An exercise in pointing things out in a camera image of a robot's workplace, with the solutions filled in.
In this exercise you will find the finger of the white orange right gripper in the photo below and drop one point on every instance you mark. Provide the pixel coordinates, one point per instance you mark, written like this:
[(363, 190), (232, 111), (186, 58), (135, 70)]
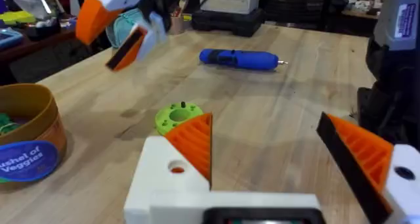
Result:
[(131, 48), (93, 18)]

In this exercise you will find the white orange left gripper left finger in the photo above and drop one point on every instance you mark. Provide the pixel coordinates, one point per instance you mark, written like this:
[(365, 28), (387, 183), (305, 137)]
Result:
[(157, 171)]

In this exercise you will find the white orange left gripper right finger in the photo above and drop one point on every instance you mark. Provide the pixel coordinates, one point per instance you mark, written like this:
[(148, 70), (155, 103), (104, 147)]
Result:
[(364, 155)]

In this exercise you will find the small black screw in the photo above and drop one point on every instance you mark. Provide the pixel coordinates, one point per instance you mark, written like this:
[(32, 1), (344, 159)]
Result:
[(183, 104)]

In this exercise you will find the blue electric screwdriver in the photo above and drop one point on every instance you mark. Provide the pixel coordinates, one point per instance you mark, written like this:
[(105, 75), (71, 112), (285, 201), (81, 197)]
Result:
[(241, 58)]

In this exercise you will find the teal soft bag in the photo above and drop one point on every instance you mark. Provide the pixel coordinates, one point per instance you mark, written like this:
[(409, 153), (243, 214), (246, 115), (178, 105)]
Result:
[(123, 28)]

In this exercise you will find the cup with pens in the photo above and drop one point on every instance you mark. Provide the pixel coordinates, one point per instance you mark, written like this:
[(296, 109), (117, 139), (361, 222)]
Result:
[(177, 22)]

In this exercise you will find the green disc with holes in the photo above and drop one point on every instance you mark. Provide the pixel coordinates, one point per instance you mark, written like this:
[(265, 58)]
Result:
[(167, 118)]

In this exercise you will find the dark brown side table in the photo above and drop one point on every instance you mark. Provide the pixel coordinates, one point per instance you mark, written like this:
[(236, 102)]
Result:
[(36, 43)]

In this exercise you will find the yellow-green toy board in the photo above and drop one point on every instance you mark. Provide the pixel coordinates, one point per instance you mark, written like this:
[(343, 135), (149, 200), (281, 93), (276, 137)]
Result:
[(16, 17)]

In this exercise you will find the light blue tray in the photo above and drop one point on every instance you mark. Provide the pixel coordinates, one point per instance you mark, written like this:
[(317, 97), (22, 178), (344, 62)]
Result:
[(9, 37)]

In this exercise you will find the black tool case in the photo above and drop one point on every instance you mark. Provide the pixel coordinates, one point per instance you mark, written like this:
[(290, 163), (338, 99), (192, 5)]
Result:
[(226, 22)]

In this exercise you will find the white flat box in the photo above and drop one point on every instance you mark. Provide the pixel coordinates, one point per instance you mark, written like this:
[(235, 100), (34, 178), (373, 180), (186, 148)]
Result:
[(229, 0)]

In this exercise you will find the brown toy tub with blue label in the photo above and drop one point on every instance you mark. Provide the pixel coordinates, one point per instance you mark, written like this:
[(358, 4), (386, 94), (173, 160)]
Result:
[(31, 135)]

